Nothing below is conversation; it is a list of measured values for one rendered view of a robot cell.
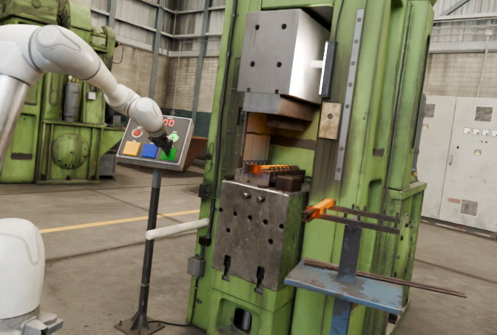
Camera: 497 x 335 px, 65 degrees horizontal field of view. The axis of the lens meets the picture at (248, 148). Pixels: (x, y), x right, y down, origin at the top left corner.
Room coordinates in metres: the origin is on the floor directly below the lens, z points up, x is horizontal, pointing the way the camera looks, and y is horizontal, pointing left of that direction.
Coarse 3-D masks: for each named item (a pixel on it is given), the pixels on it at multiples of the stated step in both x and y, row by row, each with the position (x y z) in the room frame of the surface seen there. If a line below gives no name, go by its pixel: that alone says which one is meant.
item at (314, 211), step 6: (330, 198) 1.60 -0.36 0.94; (318, 204) 1.42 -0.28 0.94; (324, 204) 1.44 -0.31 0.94; (330, 204) 1.52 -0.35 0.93; (306, 210) 1.26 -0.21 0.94; (312, 210) 1.27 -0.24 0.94; (318, 210) 1.30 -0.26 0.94; (306, 216) 1.23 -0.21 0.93; (312, 216) 1.29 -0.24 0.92; (318, 216) 1.30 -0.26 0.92
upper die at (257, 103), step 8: (248, 96) 1.94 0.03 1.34; (256, 96) 1.92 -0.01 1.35; (264, 96) 1.90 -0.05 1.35; (272, 96) 1.87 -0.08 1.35; (280, 96) 1.86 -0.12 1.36; (248, 104) 1.94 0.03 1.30; (256, 104) 1.92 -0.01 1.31; (264, 104) 1.89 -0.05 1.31; (272, 104) 1.87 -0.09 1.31; (280, 104) 1.87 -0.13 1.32; (288, 104) 1.94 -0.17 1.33; (296, 104) 2.01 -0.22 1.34; (304, 104) 2.10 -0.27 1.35; (312, 104) 2.19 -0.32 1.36; (256, 112) 1.98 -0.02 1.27; (264, 112) 1.89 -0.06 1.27; (272, 112) 1.87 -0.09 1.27; (280, 112) 1.88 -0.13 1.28; (288, 112) 1.95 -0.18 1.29; (296, 112) 2.02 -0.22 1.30; (304, 112) 2.11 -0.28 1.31; (312, 112) 2.20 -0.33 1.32; (304, 120) 2.17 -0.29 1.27
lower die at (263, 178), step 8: (240, 168) 1.97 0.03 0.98; (272, 168) 1.97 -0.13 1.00; (280, 168) 2.05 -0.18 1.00; (288, 168) 2.13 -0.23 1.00; (296, 168) 2.21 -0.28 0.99; (240, 176) 1.94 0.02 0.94; (248, 176) 1.91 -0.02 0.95; (256, 176) 1.89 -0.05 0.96; (264, 176) 1.87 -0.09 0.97; (272, 176) 1.88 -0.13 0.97; (256, 184) 1.89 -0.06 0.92; (264, 184) 1.86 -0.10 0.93; (272, 184) 1.89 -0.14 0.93
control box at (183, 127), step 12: (132, 120) 2.11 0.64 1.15; (168, 120) 2.10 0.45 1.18; (180, 120) 2.09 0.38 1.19; (132, 132) 2.06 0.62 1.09; (144, 132) 2.06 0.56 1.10; (168, 132) 2.06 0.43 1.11; (180, 132) 2.05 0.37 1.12; (192, 132) 2.14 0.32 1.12; (144, 144) 2.03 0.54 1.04; (180, 144) 2.02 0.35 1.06; (120, 156) 2.00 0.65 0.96; (132, 156) 1.99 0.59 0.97; (156, 156) 1.99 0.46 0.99; (180, 156) 1.98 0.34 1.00; (168, 168) 2.02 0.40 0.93; (180, 168) 2.00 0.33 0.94
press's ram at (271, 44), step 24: (264, 24) 1.92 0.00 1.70; (288, 24) 1.85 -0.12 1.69; (312, 24) 1.95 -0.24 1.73; (264, 48) 1.92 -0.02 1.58; (288, 48) 1.84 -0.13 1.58; (312, 48) 1.98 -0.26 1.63; (240, 72) 1.98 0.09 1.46; (264, 72) 1.91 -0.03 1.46; (288, 72) 1.84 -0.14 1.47; (312, 72) 2.02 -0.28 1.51; (288, 96) 1.91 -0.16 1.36; (312, 96) 2.05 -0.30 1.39
